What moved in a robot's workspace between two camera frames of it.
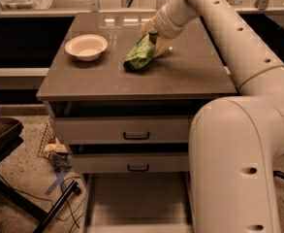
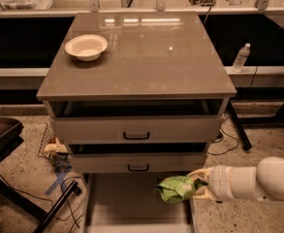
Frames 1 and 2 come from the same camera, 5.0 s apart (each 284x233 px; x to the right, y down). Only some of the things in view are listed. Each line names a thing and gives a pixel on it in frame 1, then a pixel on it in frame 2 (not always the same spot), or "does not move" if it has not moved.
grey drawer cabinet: [126, 131] does not move
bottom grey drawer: [141, 202] does not move
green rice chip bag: [142, 53] -> [173, 189]
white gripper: [162, 25] -> [221, 183]
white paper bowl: [86, 47] does not move
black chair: [3, 137] does not move
